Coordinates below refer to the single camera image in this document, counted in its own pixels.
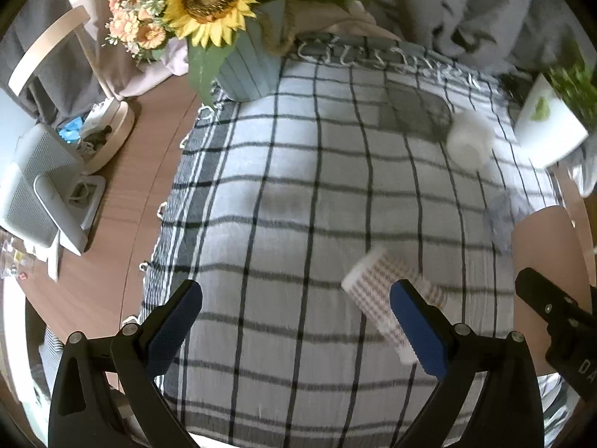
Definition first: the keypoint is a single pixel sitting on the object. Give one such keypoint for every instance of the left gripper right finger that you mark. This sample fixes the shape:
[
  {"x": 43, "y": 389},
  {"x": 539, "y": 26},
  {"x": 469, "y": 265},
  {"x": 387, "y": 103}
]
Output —
[{"x": 508, "y": 411}]

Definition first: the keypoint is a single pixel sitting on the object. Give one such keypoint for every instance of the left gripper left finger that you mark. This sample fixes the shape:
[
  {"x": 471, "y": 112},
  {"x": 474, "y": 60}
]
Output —
[{"x": 105, "y": 393}]

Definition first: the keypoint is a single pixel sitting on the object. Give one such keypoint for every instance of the plain pink paper cup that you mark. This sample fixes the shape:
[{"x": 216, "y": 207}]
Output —
[{"x": 547, "y": 242}]

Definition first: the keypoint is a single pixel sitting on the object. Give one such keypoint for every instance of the clear cup blue lettering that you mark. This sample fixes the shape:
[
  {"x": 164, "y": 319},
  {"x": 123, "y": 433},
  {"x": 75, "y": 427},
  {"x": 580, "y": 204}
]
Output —
[{"x": 501, "y": 216}]

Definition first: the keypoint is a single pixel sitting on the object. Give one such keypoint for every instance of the houndstooth patterned paper cup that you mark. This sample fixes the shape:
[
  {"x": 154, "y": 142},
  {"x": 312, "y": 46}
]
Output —
[{"x": 369, "y": 285}]

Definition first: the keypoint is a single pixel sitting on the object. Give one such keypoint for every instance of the white plastic cup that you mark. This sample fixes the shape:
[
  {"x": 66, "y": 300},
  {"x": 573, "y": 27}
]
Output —
[{"x": 470, "y": 140}]

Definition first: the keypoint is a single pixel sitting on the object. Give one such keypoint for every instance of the checkered black white tablecloth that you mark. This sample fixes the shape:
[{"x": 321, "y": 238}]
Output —
[{"x": 273, "y": 203}]

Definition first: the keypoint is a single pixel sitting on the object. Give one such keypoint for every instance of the white desk fan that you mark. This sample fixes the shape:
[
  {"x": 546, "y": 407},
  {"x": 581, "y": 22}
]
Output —
[{"x": 45, "y": 194}]

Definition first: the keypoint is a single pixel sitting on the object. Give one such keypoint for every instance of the white plant pot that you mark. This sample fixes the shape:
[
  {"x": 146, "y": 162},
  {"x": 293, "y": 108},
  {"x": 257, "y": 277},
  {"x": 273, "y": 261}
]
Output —
[{"x": 546, "y": 128}]

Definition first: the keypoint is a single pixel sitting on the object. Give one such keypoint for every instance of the green potted plant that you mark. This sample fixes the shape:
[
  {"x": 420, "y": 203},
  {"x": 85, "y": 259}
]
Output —
[{"x": 574, "y": 83}]

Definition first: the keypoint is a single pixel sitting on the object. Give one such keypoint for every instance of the dark transparent square container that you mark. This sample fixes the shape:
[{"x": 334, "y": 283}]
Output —
[{"x": 414, "y": 112}]

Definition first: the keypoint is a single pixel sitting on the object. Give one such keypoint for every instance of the round wooden tray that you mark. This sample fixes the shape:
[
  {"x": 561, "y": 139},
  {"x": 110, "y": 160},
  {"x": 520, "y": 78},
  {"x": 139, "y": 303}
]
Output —
[{"x": 104, "y": 132}]

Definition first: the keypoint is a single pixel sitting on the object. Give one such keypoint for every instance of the beige wooden chair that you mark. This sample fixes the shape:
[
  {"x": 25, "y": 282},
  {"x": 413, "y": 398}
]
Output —
[{"x": 71, "y": 22}]

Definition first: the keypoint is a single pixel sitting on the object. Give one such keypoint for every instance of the blue ribbed flower vase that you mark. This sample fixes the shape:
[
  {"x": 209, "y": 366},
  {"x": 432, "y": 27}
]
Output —
[{"x": 251, "y": 71}]

